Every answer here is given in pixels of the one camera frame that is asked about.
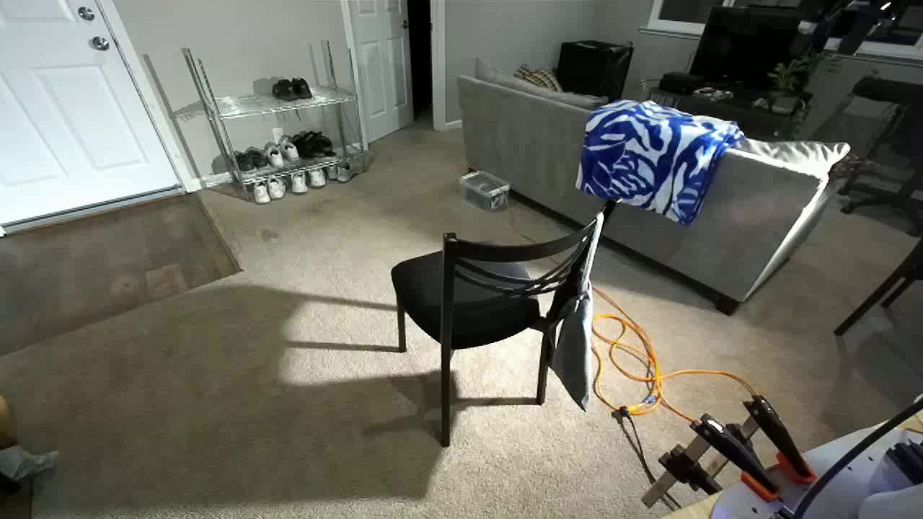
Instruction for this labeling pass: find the black desk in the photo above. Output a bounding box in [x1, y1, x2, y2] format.
[651, 53, 903, 147]

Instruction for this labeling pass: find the green potted plant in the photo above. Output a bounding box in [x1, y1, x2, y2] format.
[765, 53, 825, 116]

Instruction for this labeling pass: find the brown door mat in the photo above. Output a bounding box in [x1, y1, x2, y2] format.
[0, 190, 243, 357]

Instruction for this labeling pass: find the dark slanted furniture leg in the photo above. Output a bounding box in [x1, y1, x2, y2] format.
[833, 238, 923, 341]

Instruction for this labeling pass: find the white panel interior door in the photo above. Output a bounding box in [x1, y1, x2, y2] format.
[344, 0, 414, 144]

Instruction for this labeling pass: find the grey tote bag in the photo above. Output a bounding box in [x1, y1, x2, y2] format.
[549, 212, 605, 415]

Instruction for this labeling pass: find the black office chair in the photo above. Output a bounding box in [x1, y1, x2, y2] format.
[836, 72, 923, 240]

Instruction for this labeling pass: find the orange extension cord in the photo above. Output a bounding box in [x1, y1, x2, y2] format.
[586, 287, 762, 426]

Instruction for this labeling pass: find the white sneaker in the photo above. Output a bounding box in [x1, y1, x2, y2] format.
[262, 138, 302, 170]

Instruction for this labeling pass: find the dark sneaker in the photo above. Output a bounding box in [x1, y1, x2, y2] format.
[233, 144, 270, 173]

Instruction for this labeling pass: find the grey crumpled item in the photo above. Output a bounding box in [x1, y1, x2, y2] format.
[0, 445, 64, 488]

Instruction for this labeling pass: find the grey fabric sofa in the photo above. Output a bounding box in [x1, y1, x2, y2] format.
[455, 70, 854, 314]

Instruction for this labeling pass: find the black metal dining chair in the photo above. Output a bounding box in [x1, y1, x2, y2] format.
[390, 212, 605, 451]

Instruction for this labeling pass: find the blue white patterned blanket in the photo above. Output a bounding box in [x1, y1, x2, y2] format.
[573, 98, 748, 227]

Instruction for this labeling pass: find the black bulky sneaker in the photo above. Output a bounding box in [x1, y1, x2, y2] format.
[290, 131, 338, 161]

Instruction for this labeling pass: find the black flat monitor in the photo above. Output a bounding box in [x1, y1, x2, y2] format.
[690, 7, 804, 96]

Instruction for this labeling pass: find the white entry door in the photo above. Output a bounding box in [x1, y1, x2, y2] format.
[0, 0, 185, 227]

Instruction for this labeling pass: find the black square box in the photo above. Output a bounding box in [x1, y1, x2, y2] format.
[553, 37, 634, 102]

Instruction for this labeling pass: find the metal wire shoe rack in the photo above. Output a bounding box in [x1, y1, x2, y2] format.
[140, 40, 371, 199]

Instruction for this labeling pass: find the black orange bar clamp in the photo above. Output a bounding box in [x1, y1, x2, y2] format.
[690, 413, 785, 504]
[740, 393, 818, 488]

